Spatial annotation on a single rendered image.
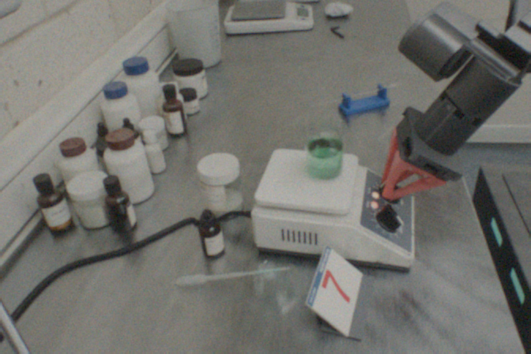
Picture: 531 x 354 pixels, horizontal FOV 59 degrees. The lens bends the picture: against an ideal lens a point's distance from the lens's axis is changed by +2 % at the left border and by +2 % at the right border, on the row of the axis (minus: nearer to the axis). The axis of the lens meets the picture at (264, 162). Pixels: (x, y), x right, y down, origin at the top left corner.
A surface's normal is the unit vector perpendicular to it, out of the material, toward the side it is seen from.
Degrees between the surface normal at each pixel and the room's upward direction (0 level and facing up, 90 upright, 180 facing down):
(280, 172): 0
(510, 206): 0
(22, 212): 90
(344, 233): 90
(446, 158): 30
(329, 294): 40
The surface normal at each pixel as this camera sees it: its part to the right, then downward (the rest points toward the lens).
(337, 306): 0.55, -0.55
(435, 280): -0.07, -0.83
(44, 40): 0.99, 0.03
